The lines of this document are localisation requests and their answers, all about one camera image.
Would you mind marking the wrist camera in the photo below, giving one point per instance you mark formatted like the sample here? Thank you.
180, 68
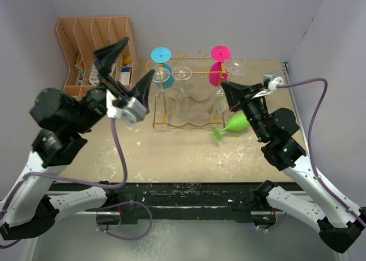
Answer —
130, 111
270, 82

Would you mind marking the peach plastic desk organizer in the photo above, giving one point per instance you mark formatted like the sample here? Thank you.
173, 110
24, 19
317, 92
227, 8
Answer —
79, 37

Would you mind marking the green plastic wine glass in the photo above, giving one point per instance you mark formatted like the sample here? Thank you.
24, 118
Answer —
237, 123

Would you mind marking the white oval label card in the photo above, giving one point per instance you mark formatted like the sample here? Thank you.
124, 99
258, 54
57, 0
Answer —
93, 77

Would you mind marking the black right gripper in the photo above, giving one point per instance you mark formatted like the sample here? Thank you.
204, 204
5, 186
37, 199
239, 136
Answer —
236, 93

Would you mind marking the yellow sponge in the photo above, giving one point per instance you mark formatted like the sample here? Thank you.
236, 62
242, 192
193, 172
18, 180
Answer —
127, 60

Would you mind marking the clear wine glass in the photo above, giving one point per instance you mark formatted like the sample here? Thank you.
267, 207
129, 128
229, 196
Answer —
216, 102
181, 74
162, 78

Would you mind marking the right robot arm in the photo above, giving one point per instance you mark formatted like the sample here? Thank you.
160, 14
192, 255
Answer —
337, 219

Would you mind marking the gold wire wine glass rack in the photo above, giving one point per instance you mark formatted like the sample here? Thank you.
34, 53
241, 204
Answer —
198, 89

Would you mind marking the white box blue cap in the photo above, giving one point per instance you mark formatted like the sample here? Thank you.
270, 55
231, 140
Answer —
125, 76

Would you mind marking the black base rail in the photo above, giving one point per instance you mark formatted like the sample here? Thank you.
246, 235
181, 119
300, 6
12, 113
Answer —
188, 201

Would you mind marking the pink plastic wine glass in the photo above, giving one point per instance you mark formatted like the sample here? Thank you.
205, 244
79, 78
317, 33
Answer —
218, 73

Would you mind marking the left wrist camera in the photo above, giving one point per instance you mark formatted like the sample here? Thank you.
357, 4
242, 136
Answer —
130, 111

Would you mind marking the blue plastic wine glass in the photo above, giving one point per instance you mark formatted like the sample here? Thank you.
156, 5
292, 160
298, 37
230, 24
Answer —
161, 56

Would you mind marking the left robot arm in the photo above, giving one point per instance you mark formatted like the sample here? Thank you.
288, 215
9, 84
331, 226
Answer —
28, 211

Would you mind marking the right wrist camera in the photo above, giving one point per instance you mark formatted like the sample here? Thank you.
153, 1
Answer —
270, 82

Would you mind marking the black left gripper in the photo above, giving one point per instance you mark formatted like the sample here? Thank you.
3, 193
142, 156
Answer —
107, 57

